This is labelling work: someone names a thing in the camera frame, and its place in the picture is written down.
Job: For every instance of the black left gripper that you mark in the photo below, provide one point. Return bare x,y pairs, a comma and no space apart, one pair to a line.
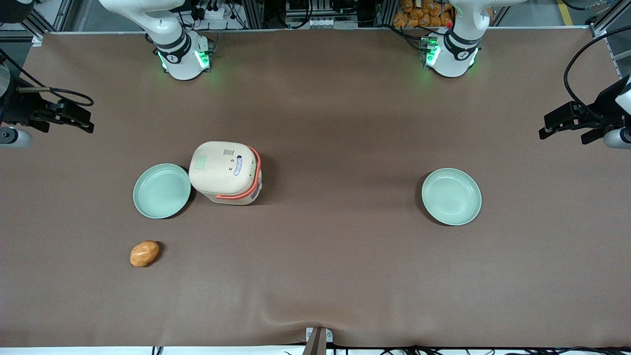
604,101

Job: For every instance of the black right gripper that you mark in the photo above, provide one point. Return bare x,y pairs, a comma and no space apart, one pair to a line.
20,107

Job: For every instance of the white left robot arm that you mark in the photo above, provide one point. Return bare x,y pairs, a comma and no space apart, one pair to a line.
453,52

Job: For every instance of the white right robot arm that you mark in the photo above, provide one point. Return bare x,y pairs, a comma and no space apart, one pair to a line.
180,54

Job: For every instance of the light green plate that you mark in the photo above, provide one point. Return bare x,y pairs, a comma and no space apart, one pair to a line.
161,191
451,196

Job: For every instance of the orange-brown bread roll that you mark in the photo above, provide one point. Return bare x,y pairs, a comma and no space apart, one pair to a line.
144,254

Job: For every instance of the white power strip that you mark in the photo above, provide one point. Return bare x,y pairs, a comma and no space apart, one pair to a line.
213,12

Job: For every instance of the brown table mat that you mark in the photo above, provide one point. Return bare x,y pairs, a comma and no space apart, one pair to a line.
335,276

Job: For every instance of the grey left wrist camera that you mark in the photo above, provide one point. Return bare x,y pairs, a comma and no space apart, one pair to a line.
618,139

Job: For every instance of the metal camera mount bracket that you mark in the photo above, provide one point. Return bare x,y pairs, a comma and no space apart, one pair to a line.
318,340

